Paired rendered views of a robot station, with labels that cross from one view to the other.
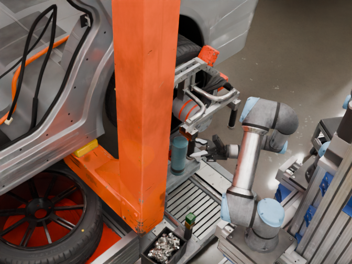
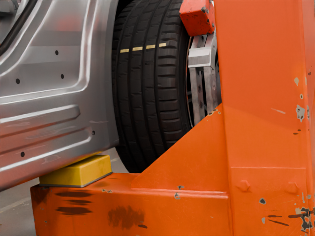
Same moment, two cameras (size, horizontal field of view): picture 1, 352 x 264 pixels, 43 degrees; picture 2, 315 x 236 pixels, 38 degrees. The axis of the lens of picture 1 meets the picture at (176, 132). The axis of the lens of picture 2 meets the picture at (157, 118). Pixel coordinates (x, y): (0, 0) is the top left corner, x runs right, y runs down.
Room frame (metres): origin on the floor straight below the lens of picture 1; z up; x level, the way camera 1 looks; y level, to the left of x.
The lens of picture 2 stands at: (0.46, 0.58, 0.95)
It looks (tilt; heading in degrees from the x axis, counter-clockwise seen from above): 7 degrees down; 346
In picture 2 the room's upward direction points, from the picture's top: 6 degrees counter-clockwise
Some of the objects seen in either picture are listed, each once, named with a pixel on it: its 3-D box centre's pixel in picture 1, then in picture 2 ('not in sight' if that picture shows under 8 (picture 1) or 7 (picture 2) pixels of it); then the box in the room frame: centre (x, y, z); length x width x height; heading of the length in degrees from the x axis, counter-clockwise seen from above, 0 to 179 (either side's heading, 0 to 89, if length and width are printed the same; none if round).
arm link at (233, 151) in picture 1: (232, 151); not in sight; (1.56, -0.30, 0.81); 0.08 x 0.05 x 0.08; 4
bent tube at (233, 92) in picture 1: (214, 84); not in sight; (1.82, -0.18, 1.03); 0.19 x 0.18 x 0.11; 49
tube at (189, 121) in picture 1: (188, 101); not in sight; (1.67, -0.05, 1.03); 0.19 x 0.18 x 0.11; 49
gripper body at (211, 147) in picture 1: (217, 151); not in sight; (1.55, -0.22, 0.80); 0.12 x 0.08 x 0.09; 94
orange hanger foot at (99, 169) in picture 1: (100, 161); (134, 176); (1.50, 0.39, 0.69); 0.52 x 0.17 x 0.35; 49
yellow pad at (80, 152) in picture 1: (80, 142); (75, 169); (1.62, 0.52, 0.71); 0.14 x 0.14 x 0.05; 49
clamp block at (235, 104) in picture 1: (231, 101); not in sight; (1.82, -0.29, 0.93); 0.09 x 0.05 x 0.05; 49
